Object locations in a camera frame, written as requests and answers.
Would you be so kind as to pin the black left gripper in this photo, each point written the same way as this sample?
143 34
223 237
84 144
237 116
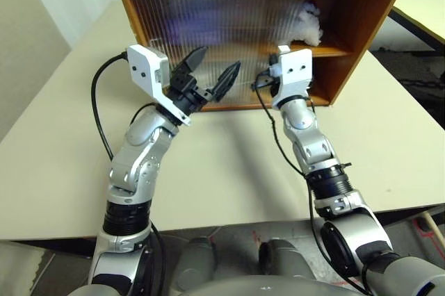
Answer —
187 96

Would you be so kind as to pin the purple tissue pack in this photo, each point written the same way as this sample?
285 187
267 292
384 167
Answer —
184 25

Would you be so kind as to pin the ribbed clear sliding door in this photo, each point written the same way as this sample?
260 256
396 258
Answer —
271 14
146 14

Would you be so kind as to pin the white fluffy toy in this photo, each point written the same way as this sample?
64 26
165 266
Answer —
307 25

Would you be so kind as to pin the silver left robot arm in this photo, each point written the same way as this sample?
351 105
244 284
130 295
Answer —
139 157

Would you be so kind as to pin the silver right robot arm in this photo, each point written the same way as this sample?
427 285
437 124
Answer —
313 150

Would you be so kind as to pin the wooden cabinet shelf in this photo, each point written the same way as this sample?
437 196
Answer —
330 52

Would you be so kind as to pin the brown wooden cabinet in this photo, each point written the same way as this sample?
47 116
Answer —
365 32

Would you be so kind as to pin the silver left robot leg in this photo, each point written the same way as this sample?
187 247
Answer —
194 261

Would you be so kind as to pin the silver robot leg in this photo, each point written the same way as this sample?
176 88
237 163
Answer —
285 257
194 261

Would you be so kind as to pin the silver right robot leg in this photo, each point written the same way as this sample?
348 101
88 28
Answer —
285 257

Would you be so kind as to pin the silver robot torso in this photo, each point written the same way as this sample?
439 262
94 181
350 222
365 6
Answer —
243 287

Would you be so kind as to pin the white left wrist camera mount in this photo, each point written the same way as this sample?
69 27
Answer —
142 63

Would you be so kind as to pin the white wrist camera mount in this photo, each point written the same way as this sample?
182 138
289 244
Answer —
295 70
142 63

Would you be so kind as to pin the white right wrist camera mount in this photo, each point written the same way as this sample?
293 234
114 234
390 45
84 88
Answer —
295 70

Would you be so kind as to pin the beige table with black frame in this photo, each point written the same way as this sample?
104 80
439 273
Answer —
424 11

